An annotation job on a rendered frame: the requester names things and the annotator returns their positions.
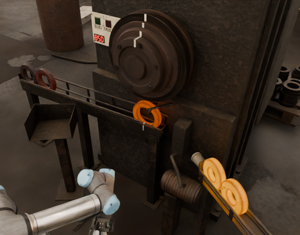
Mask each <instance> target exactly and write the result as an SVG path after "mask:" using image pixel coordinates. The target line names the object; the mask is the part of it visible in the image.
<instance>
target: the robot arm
mask: <svg viewBox="0 0 300 235"><path fill-rule="evenodd" d="M114 181H115V171H114V170H112V169H100V170H99V172H97V171H93V170H88V169H84V170H82V171H81V172H80V173H79V175H78V177H77V182H78V184H79V185H80V186H82V187H86V188H87V189H88V190H89V192H90V193H91V195H88V196H85V197H82V198H79V199H76V200H72V201H69V202H66V203H64V204H61V205H58V206H55V207H51V208H48V209H45V210H43V211H40V212H36V213H33V214H27V213H23V214H19V213H18V207H17V205H16V204H15V203H14V202H13V201H12V200H11V199H10V198H9V197H8V195H7V194H6V190H5V189H4V187H3V186H1V185H0V235H49V233H48V232H49V231H51V230H54V229H56V228H59V227H62V226H64V225H67V224H70V223H72V222H75V221H78V222H80V223H83V222H85V221H87V220H88V219H90V218H92V217H94V219H93V221H92V224H91V227H90V230H89V234H88V235H107V233H106V232H113V231H114V229H115V218H113V213H115V212H116V211H117V210H118V208H119V206H120V202H119V200H118V198H117V197H116V195H115V194H114V193H113V189H114Z"/></svg>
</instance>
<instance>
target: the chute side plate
mask: <svg viewBox="0 0 300 235"><path fill-rule="evenodd" d="M20 83H21V86H22V89H23V90H24V91H26V90H25V88H26V89H28V90H30V93H32V94H35V95H38V96H40V97H43V98H45V99H48V100H51V101H53V102H56V103H59V104H76V107H78V108H80V109H81V112H83V113H86V114H88V115H91V116H94V117H96V118H99V119H102V120H104V121H107V122H110V123H112V124H115V125H118V126H121V127H123V128H126V129H129V130H131V131H134V132H136V133H138V134H140V135H143V136H145V137H147V138H149V135H152V136H154V137H156V138H157V142H158V143H159V142H160V131H158V130H156V129H153V128H151V127H149V126H146V125H144V124H142V123H139V122H137V121H135V120H132V119H129V118H126V117H124V116H121V115H118V114H115V113H112V112H109V111H106V110H103V109H101V108H98V107H95V106H92V105H89V104H86V103H83V102H80V101H78V100H75V99H72V98H70V97H66V96H63V95H61V94H58V93H55V92H52V91H50V90H46V89H43V88H41V87H38V86H35V85H32V84H29V83H26V82H24V81H21V80H20ZM143 125H144V130H143Z"/></svg>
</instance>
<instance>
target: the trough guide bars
mask: <svg viewBox="0 0 300 235"><path fill-rule="evenodd" d="M199 175H200V182H201V183H203V180H204V181H205V182H206V184H207V185H208V186H209V187H210V189H211V190H212V191H213V192H214V194H215V195H216V196H217V197H218V199H219V200H220V201H221V202H222V203H223V205H224V206H225V207H226V208H227V209H228V211H229V216H228V218H229V219H230V220H232V219H233V217H234V218H235V220H236V221H237V222H238V223H239V225H240V226H241V227H242V228H243V230H244V231H245V232H246V233H247V235H255V234H254V233H253V232H252V231H251V229H250V228H249V227H248V226H247V225H246V223H245V222H244V221H243V220H242V218H241V217H240V216H239V215H238V214H237V212H236V211H235V210H234V209H233V207H232V206H231V205H230V204H229V203H228V201H227V200H226V199H225V198H224V197H223V196H222V195H221V193H220V192H219V191H218V190H217V188H216V187H215V186H214V185H213V184H212V182H211V181H210V180H209V179H208V177H207V176H206V175H205V174H204V173H203V171H202V170H201V169H200V170H199ZM232 195H233V197H234V199H235V196H234V194H233V193H232ZM235 200H236V199H235ZM245 214H247V215H248V216H249V217H250V219H251V220H252V221H253V222H254V223H255V224H256V226H257V227H258V228H259V229H260V230H261V231H262V233H263V234H264V235H272V234H271V233H270V232H269V231H268V229H267V228H266V227H265V226H264V225H263V224H262V223H261V222H260V220H259V219H258V218H257V217H256V216H255V215H254V214H253V212H252V211H251V210H250V209H249V208H248V210H247V211H246V212H245V213H244V215H245Z"/></svg>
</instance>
